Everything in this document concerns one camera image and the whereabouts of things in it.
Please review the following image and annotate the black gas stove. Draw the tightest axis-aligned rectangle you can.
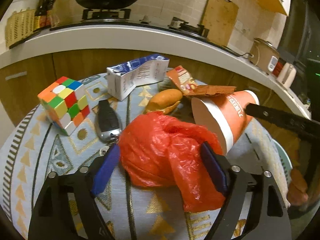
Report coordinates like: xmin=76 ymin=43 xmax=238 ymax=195
xmin=50 ymin=9 xmax=241 ymax=57

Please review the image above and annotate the bread roll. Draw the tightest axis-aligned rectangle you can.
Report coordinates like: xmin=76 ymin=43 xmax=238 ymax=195
xmin=144 ymin=89 xmax=183 ymax=114

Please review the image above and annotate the torn brown cardboard piece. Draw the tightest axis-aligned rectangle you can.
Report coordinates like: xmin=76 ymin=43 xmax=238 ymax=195
xmin=185 ymin=85 xmax=236 ymax=97

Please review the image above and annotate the orange panda snack packet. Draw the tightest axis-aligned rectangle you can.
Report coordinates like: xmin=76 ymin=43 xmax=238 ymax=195
xmin=167 ymin=66 xmax=198 ymax=95

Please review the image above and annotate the colourful rubik's cube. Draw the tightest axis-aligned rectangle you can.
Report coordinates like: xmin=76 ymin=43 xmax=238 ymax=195
xmin=37 ymin=76 xmax=90 ymax=136

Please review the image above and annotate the person's right hand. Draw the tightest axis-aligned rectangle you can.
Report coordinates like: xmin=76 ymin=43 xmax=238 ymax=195
xmin=287 ymin=168 xmax=309 ymax=206

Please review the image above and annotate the dark sauce bottle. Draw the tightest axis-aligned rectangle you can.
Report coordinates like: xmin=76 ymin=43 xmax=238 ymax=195
xmin=33 ymin=0 xmax=50 ymax=31

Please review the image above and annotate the black car key fob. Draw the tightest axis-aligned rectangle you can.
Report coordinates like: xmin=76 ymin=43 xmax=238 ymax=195
xmin=95 ymin=100 xmax=122 ymax=144

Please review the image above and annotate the black window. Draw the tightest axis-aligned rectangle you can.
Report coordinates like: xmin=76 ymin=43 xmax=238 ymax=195
xmin=278 ymin=0 xmax=319 ymax=64

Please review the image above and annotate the red plastic bag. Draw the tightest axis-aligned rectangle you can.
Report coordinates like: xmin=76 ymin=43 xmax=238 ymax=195
xmin=118 ymin=112 xmax=225 ymax=212

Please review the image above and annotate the light green trash basket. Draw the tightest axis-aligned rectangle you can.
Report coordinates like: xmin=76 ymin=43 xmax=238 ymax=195
xmin=273 ymin=140 xmax=293 ymax=184

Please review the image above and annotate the white electric kettle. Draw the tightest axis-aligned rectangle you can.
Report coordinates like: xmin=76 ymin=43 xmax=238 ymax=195
xmin=277 ymin=62 xmax=297 ymax=89

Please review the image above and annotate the beige slotted basket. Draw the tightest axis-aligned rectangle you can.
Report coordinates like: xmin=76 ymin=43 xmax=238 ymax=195
xmin=5 ymin=8 xmax=35 ymax=48

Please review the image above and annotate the wooden cutting board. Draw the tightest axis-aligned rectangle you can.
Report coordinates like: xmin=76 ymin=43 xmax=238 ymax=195
xmin=200 ymin=0 xmax=239 ymax=47

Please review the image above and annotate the beige rice cooker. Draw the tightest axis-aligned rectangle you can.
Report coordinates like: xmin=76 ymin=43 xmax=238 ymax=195
xmin=248 ymin=38 xmax=279 ymax=74

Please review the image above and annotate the orange paper cup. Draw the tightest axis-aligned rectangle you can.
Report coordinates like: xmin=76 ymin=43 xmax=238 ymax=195
xmin=191 ymin=90 xmax=259 ymax=154

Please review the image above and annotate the blue white milk carton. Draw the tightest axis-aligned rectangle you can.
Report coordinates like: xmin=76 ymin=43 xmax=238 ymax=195
xmin=106 ymin=54 xmax=170 ymax=101

